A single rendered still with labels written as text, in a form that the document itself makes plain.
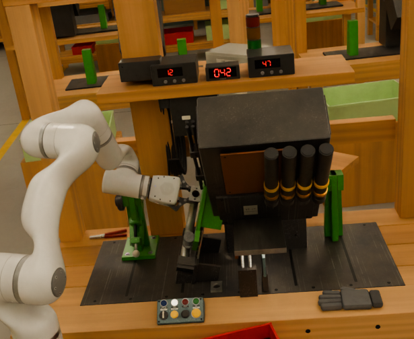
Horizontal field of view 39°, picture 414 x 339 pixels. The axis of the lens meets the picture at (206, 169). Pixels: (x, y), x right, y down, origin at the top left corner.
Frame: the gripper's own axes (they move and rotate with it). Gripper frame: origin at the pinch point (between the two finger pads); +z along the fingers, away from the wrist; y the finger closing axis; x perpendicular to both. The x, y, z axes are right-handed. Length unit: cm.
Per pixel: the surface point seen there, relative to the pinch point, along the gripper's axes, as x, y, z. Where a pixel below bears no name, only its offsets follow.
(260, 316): -6.3, -38.3, 26.8
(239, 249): -18.6, -20.9, 16.3
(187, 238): -0.2, -15.5, 0.3
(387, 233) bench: 19, 4, 77
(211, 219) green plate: -4.8, -8.9, 7.3
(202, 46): 551, 407, -6
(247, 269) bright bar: -5.5, -23.8, 21.1
